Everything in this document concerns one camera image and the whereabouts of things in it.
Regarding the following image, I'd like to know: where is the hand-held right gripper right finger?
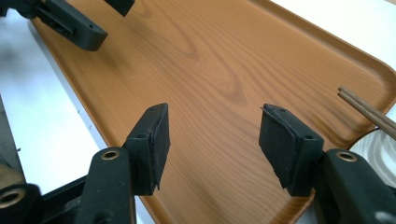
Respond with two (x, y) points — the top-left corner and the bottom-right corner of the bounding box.
(258, 103), (326, 198)

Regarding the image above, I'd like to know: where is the brown wooden chopstick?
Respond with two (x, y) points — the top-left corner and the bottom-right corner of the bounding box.
(338, 86), (396, 131)
(336, 91), (396, 141)

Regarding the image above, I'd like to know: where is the brown wood-grain tray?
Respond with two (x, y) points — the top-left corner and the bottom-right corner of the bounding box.
(31, 0), (396, 224)

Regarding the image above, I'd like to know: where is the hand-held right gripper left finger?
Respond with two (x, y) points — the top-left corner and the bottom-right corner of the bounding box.
(123, 102), (172, 197)

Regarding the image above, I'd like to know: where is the white ridged plate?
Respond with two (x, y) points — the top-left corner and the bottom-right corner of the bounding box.
(347, 126), (396, 189)

